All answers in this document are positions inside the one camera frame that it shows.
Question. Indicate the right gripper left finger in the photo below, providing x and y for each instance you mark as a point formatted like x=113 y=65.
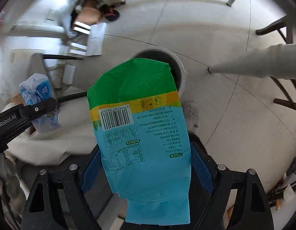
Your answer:
x=43 y=208

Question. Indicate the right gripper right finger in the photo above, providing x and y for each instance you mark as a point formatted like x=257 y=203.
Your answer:
x=251 y=209

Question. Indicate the blue plastic wrapper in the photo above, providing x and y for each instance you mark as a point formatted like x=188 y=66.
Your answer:
x=35 y=89

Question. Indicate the green blue snack bag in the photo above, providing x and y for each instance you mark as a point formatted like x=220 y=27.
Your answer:
x=140 y=129

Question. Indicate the white round trash bin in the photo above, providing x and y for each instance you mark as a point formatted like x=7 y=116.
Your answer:
x=164 y=55

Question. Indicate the grey chair with black legs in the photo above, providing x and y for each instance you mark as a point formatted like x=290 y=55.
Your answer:
x=55 y=74

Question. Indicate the white flat box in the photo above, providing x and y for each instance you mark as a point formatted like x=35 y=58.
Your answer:
x=68 y=74

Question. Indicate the right grey fluffy slipper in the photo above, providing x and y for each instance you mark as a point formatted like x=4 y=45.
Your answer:
x=190 y=113

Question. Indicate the black red slipper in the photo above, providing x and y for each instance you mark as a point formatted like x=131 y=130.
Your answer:
x=109 y=13

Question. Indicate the dark wooden chair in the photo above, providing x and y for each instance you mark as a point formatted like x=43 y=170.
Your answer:
x=282 y=58

